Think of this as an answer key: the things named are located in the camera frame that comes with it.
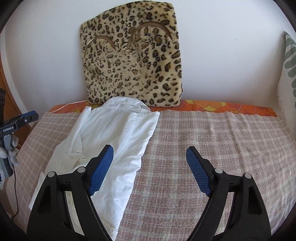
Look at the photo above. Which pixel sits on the white long-sleeve shirt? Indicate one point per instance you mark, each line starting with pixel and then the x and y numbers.
pixel 127 125

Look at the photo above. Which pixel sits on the leopard print cushion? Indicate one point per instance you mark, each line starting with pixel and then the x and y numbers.
pixel 133 50

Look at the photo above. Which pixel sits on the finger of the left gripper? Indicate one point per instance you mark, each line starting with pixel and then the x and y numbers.
pixel 21 120

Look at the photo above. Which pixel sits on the pink plaid bed blanket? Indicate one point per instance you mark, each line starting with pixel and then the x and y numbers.
pixel 166 201

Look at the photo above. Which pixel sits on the wooden door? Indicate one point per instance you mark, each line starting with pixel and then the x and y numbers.
pixel 11 109

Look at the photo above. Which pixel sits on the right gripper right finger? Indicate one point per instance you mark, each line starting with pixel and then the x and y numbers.
pixel 248 219

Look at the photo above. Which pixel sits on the left hand grey glove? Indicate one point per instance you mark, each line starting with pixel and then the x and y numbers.
pixel 12 152

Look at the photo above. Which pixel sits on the green striped white blanket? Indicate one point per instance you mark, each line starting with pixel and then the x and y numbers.
pixel 286 84

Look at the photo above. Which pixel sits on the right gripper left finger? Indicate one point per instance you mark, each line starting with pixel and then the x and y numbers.
pixel 50 216

